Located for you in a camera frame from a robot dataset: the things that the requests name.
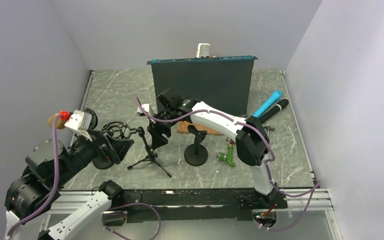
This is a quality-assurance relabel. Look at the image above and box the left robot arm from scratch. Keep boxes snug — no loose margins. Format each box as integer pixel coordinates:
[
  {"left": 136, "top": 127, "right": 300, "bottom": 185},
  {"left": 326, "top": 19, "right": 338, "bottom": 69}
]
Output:
[{"left": 4, "top": 130, "right": 134, "bottom": 240}]

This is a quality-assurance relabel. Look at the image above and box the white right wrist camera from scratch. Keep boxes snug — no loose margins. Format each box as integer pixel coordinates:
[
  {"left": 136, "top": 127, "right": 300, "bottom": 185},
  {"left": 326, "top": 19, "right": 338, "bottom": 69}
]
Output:
[{"left": 136, "top": 103, "right": 154, "bottom": 117}]

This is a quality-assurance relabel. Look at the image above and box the blue handheld microphone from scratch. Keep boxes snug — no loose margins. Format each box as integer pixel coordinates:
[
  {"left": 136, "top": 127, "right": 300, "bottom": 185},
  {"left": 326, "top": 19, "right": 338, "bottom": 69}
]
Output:
[{"left": 252, "top": 90, "right": 283, "bottom": 118}]

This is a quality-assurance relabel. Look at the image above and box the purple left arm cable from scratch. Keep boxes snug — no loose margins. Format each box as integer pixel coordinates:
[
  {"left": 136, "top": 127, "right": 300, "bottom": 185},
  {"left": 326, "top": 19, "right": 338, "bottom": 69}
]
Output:
[{"left": 6, "top": 114, "right": 64, "bottom": 237}]

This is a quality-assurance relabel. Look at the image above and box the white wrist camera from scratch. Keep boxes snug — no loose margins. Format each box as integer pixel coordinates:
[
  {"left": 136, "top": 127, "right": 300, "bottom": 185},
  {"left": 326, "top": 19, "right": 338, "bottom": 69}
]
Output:
[
  {"left": 136, "top": 103, "right": 154, "bottom": 117},
  {"left": 64, "top": 110, "right": 93, "bottom": 142}
]

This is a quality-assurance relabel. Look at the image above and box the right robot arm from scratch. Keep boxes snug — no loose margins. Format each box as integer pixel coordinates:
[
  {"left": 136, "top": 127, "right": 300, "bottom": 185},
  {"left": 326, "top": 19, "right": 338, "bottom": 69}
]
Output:
[{"left": 136, "top": 91, "right": 277, "bottom": 208}]

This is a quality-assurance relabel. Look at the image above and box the brown wooden board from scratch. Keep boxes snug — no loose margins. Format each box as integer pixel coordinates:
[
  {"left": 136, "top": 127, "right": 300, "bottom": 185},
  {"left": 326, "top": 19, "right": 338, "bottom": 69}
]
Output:
[{"left": 177, "top": 121, "right": 222, "bottom": 135}]

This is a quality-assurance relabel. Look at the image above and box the black tripod shock mount stand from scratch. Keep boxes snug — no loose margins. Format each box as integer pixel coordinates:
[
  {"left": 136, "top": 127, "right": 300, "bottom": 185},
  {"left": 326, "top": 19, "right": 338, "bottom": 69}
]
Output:
[{"left": 102, "top": 121, "right": 173, "bottom": 178}]

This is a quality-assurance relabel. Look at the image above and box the black round base mic stand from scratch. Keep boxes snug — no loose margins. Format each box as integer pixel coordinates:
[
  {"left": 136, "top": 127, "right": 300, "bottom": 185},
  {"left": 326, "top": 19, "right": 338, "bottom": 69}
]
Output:
[{"left": 184, "top": 124, "right": 208, "bottom": 167}]

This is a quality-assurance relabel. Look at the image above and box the small black hammer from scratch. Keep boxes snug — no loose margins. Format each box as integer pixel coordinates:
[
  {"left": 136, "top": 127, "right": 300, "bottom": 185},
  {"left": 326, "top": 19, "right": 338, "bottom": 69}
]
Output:
[{"left": 263, "top": 126, "right": 276, "bottom": 132}]

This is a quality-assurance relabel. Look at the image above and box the dark grey upright panel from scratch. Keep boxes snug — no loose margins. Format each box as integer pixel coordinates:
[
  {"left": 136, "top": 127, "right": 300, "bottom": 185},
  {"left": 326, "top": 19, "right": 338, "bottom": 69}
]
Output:
[{"left": 147, "top": 55, "right": 257, "bottom": 116}]

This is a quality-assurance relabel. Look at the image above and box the gold handheld microphone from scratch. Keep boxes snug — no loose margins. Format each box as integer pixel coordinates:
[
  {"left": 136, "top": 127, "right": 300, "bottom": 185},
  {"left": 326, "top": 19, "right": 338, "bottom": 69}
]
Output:
[{"left": 48, "top": 113, "right": 65, "bottom": 130}]

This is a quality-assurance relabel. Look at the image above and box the maroon spray nozzle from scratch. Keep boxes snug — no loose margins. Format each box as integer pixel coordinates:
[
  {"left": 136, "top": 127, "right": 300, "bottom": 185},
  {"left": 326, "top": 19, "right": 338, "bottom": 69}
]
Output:
[{"left": 226, "top": 138, "right": 236, "bottom": 145}]

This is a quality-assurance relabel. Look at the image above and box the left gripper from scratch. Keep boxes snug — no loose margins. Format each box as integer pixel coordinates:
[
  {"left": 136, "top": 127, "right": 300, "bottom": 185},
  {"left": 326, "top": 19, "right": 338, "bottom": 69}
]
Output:
[{"left": 54, "top": 126, "right": 135, "bottom": 185}]

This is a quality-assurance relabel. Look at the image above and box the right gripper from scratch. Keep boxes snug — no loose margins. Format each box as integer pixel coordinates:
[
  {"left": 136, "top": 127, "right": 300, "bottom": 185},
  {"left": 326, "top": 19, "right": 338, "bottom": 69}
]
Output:
[{"left": 147, "top": 108, "right": 179, "bottom": 150}]

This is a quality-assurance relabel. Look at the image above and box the black condenser microphone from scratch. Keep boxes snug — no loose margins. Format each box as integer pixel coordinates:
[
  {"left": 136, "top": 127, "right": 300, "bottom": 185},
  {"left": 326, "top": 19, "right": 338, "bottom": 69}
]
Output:
[{"left": 259, "top": 98, "right": 289, "bottom": 123}]

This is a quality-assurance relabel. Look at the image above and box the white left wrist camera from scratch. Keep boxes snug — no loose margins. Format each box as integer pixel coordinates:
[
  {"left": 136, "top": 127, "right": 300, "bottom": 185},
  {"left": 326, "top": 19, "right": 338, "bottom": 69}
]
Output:
[{"left": 64, "top": 110, "right": 93, "bottom": 142}]

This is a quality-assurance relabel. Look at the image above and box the green spray nozzle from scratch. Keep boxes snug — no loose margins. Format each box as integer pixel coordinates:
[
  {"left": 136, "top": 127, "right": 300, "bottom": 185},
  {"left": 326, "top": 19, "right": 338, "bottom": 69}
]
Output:
[{"left": 216, "top": 144, "right": 236, "bottom": 167}]

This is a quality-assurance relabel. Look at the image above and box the white device behind panel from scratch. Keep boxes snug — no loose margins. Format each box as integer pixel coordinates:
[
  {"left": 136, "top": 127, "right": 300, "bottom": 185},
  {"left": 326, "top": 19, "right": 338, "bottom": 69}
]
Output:
[{"left": 196, "top": 43, "right": 211, "bottom": 58}]

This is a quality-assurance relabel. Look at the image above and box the left round base mic stand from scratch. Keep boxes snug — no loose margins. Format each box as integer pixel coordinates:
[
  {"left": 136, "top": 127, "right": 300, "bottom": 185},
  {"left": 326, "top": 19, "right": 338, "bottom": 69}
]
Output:
[{"left": 92, "top": 155, "right": 115, "bottom": 170}]

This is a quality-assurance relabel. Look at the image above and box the black front rail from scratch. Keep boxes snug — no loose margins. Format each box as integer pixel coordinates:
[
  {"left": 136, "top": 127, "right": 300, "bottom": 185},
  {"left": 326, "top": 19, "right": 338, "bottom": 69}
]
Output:
[{"left": 118, "top": 187, "right": 288, "bottom": 223}]

